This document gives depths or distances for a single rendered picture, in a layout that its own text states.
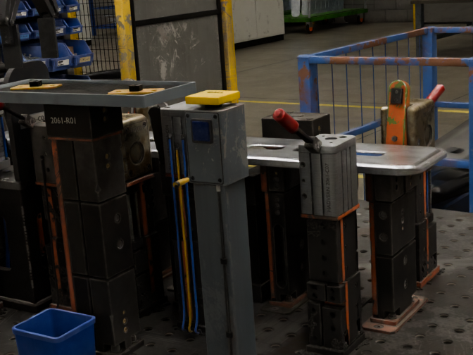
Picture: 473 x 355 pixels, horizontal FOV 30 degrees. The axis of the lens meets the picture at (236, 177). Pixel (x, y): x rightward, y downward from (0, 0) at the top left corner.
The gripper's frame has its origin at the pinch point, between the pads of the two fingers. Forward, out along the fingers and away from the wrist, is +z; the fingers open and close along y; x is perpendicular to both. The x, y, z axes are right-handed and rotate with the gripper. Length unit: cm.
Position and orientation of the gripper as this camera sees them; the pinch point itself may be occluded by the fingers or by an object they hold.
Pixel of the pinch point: (32, 55)
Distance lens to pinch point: 155.5
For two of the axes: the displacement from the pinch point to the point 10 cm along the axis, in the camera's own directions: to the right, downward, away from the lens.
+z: 0.7, 9.7, 2.4
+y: 2.4, -2.5, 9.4
